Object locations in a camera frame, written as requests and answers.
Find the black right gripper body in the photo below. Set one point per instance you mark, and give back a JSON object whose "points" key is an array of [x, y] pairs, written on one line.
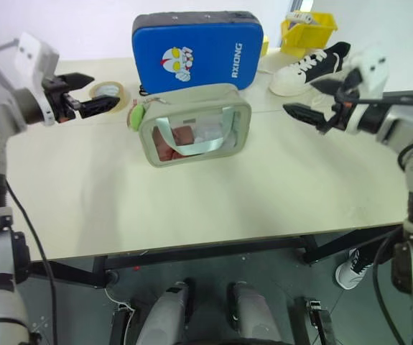
{"points": [[346, 97]]}

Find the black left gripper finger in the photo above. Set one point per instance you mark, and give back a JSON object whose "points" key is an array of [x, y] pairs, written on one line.
{"points": [[78, 79], [98, 106]]}

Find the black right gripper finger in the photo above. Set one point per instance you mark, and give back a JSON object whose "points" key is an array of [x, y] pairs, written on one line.
{"points": [[305, 114], [330, 86]]}

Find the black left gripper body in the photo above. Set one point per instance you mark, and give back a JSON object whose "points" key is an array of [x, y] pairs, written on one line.
{"points": [[58, 98]]}

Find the clear beige toiletry bag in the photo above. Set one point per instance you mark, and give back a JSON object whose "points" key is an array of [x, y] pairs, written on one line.
{"points": [[195, 125]]}

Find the beige tape roll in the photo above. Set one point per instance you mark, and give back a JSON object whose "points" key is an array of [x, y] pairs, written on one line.
{"points": [[108, 96]]}

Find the black and white sneaker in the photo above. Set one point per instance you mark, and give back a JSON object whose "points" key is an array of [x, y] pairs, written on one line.
{"points": [[310, 68]]}

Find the green plush zipper charm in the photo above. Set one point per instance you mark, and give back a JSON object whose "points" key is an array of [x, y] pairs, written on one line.
{"points": [[136, 116]]}

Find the yellow plastic bin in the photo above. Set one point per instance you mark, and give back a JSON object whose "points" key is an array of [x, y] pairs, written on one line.
{"points": [[308, 30]]}

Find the white item with red marks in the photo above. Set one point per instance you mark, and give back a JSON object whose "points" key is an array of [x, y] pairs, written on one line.
{"points": [[299, 17]]}

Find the pale yellow block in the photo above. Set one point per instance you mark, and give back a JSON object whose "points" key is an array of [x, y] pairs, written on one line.
{"points": [[265, 45]]}

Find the pink cloth item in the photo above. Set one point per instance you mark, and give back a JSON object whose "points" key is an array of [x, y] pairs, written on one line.
{"points": [[172, 142]]}

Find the blue cartoon print case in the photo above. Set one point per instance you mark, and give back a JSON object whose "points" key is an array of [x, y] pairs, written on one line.
{"points": [[197, 50]]}

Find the white sneaker with black laces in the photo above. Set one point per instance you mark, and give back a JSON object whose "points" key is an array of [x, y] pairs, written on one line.
{"points": [[353, 269]]}

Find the silver right robot leg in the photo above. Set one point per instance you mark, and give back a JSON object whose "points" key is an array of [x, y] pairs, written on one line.
{"points": [[253, 314]]}

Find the silver robot leg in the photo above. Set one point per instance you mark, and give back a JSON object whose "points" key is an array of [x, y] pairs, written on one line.
{"points": [[253, 314], [164, 312]]}

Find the silver left robot leg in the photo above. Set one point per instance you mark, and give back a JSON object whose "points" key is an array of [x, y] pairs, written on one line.
{"points": [[164, 312]]}

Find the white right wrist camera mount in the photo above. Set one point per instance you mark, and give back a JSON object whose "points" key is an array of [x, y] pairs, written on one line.
{"points": [[371, 64]]}

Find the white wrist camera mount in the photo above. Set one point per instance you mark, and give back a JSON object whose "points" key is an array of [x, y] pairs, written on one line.
{"points": [[371, 64], [33, 59]]}

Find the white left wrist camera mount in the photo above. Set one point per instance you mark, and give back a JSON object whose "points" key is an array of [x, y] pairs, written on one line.
{"points": [[33, 59]]}

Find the black metal table frame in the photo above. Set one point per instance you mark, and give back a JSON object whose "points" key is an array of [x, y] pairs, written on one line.
{"points": [[206, 251]]}

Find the black floor stand bracket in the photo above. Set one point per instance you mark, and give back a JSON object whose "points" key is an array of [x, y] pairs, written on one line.
{"points": [[319, 320], [120, 327]]}

